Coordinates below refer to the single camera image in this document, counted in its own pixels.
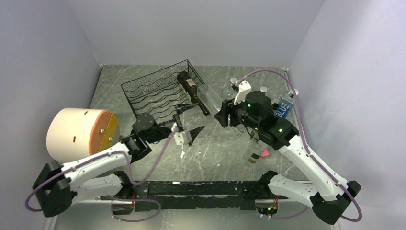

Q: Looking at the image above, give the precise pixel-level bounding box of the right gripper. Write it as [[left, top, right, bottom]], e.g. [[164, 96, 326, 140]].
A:
[[215, 92, 261, 131]]

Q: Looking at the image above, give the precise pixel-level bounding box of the clear glass bottle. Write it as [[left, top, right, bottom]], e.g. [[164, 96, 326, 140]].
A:
[[196, 83, 245, 137]]

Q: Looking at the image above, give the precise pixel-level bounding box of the dark green wine bottle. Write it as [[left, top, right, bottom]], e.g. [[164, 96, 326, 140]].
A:
[[177, 71, 210, 116]]

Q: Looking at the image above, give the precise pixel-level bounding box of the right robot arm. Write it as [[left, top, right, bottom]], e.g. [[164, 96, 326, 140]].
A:
[[214, 91, 361, 225]]

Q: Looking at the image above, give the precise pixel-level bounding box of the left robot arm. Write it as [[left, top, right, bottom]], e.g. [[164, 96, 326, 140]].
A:
[[24, 103, 202, 217]]

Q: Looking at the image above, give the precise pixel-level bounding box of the clear red-label bottle silver cap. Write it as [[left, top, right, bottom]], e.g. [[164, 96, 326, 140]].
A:
[[221, 77, 238, 100]]

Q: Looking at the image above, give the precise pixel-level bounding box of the blue labelled water bottle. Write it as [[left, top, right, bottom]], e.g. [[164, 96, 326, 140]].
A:
[[274, 89, 299, 118]]

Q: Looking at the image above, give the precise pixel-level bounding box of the pink small object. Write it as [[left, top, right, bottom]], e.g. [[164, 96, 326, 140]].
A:
[[261, 149, 270, 158]]

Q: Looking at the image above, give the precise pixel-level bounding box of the white cylindrical drum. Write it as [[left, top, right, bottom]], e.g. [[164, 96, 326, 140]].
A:
[[46, 108, 120, 163]]

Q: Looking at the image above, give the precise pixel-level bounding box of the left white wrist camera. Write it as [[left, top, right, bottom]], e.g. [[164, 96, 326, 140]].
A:
[[173, 130, 192, 146]]

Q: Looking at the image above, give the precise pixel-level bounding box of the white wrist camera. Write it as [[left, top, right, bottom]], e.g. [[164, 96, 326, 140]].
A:
[[234, 80, 252, 105], [173, 130, 192, 146]]

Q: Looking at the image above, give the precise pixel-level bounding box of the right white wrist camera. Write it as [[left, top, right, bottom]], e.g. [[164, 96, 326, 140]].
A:
[[234, 80, 252, 105]]

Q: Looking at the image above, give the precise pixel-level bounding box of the black wire wine rack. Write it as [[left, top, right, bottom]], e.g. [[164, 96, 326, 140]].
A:
[[121, 60, 204, 121]]

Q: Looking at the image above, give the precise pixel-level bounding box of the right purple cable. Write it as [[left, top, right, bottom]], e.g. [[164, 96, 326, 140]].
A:
[[235, 69, 363, 223]]

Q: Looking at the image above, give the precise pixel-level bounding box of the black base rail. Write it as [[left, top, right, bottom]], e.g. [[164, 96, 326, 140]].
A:
[[113, 171, 277, 215]]

